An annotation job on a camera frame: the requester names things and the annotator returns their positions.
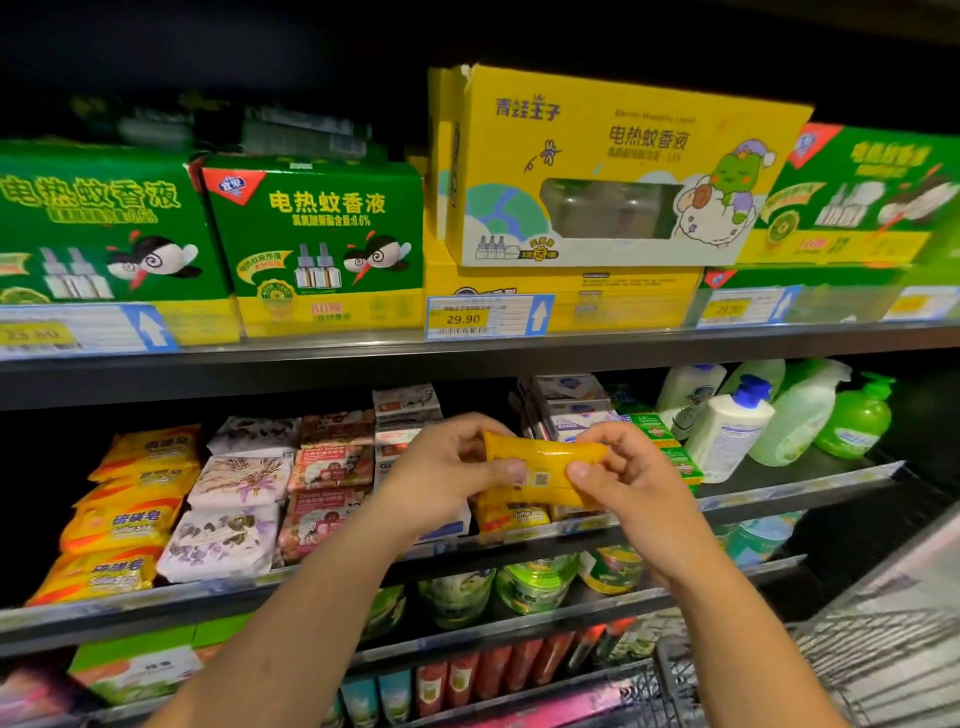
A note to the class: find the person's right hand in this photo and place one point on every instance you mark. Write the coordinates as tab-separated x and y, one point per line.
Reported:
645	510

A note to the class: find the bright green hand sanitizer bottle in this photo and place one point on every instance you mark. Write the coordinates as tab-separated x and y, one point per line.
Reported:
855	420

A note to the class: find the stack of yellow soap boxes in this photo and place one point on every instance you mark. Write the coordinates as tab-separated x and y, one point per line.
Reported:
513	519

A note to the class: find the white hand sanitizer bottle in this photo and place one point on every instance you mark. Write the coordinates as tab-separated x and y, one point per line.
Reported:
687	390
728	435

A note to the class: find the green box mosquito print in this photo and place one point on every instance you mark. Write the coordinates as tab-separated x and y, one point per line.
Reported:
105	210
323	225

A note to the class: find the stack of white orange soap boxes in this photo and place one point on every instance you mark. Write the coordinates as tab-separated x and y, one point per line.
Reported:
402	402

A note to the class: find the white blue price tag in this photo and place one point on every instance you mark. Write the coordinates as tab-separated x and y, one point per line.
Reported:
923	303
83	330
488	317
743	306

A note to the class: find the row of pink orange packets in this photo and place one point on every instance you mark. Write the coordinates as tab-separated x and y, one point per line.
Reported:
33	698

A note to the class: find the row of red tubes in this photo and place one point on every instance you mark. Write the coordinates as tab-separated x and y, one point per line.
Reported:
510	663

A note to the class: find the green white carton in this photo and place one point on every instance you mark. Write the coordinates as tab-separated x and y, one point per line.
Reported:
222	627
135	668

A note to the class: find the row of blue white tubes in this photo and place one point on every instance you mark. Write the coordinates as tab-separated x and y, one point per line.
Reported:
368	698

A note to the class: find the stack of pink soap boxes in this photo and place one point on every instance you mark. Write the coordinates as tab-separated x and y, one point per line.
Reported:
323	518

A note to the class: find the flat yellow box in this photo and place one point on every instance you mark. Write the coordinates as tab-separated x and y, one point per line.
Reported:
630	297

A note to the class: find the large yellow box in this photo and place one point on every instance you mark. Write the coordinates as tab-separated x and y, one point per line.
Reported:
600	150

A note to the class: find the stack of green soap boxes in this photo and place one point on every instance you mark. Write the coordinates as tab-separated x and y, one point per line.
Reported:
668	447

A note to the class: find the pale green hand sanitizer bottle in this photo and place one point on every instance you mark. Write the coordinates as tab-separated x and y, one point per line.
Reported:
755	375

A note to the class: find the yellow soap packet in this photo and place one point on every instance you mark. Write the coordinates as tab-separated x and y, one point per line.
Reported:
93	578
120	528
548	465
138	488
147	447

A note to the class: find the person's right forearm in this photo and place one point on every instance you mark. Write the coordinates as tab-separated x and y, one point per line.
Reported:
758	660

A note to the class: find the person's left forearm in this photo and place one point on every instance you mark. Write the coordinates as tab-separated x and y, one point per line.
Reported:
293	638

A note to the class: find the row of dark green packs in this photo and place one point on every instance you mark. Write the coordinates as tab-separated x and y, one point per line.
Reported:
270	132

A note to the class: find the person's left hand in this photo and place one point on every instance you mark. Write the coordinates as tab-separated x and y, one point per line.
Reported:
435	480

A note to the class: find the stack of floral soap boxes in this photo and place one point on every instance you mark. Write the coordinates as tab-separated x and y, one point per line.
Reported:
225	540

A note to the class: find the pink flat pack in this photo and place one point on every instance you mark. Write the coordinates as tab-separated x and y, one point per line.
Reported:
563	705

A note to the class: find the green yellow cartoon box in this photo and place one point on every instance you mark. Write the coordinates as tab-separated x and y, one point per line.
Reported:
855	195

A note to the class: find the stack of white purple soap boxes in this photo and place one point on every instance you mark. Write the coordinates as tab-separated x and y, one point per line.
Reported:
570	393

